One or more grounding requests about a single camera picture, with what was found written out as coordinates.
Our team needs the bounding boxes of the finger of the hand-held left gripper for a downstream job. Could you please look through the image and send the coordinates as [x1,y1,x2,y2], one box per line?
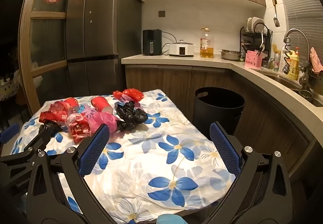
[0,123,21,146]
[23,125,52,154]

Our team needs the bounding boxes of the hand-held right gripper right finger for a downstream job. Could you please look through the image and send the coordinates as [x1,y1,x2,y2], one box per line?
[202,121,294,224]

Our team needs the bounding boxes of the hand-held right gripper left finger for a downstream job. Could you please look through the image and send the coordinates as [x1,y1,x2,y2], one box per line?
[26,123,113,224]

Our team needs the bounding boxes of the small black plastic bag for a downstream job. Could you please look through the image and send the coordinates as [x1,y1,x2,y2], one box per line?
[39,123,63,137]

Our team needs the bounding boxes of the red patterned plastic bag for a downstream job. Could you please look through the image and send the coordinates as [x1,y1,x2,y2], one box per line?
[69,118,92,143]

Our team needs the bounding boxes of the large red lettered bag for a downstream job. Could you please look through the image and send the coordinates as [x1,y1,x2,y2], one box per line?
[39,101,70,123]

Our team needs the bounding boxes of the magenta plastic bag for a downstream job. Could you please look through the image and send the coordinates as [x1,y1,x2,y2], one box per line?
[84,111,119,132]

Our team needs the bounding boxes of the clear plastic bag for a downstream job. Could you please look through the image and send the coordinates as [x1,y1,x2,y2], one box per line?
[65,113,84,126]

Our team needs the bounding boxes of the black trash bin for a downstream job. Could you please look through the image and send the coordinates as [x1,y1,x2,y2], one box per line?
[194,87,245,139]

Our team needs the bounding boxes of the plain red paper cup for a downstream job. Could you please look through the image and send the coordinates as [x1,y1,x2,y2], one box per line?
[64,98,79,113]

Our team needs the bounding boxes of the printed red paper cup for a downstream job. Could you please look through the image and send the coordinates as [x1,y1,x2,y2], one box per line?
[91,96,113,115]

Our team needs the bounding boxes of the large black plastic bag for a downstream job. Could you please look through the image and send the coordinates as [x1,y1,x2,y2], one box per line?
[115,101,149,132]

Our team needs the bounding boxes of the lilac plastic bag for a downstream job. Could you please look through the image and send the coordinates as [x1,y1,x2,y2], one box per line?
[119,95,140,108]

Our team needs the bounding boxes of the blue floral white blanket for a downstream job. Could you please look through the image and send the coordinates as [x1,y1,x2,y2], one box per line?
[10,89,240,224]

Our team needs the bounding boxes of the kitchen counter with wooden cabinets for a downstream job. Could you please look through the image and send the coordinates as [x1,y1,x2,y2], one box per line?
[121,53,323,189]

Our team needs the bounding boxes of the light blue cloth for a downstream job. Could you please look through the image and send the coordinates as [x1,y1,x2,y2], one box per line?
[156,213,188,224]

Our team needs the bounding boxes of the steel sink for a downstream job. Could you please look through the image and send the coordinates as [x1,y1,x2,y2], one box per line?
[260,69,323,107]

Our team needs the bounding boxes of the pink utensil holder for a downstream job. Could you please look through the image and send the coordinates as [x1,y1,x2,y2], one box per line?
[245,50,263,69]

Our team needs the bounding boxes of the steel bowl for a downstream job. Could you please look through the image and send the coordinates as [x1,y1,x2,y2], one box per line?
[220,49,242,61]

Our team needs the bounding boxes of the cooking oil bottle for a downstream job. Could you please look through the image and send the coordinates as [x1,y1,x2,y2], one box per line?
[200,28,214,58]

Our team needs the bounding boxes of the white electric cooker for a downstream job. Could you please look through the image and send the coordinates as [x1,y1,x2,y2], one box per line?
[169,40,195,57]

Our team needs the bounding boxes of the yellow detergent bottle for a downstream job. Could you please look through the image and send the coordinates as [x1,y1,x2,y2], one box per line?
[286,47,301,80]

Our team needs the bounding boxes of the grey steel refrigerator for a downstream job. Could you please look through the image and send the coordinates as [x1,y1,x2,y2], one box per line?
[66,0,142,103]

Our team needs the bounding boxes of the black dish rack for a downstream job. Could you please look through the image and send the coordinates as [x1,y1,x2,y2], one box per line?
[240,17,273,59]

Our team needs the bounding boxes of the black air fryer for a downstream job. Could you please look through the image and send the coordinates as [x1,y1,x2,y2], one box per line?
[142,29,162,56]

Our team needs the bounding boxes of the wooden glass sliding door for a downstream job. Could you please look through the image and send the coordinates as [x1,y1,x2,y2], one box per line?
[19,0,89,116]

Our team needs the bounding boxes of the pink dish cloth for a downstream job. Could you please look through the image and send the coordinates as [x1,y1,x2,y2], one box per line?
[310,47,323,74]

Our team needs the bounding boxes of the steel kitchen faucet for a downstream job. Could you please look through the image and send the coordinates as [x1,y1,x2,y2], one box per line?
[283,28,315,98]

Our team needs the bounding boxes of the hanging slotted spatula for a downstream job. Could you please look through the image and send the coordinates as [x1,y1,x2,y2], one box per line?
[272,0,280,27]

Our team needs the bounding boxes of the window blinds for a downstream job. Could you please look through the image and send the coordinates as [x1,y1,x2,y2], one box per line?
[271,0,323,63]

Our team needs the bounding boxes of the power cable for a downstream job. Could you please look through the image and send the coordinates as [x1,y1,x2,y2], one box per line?
[161,32,178,56]

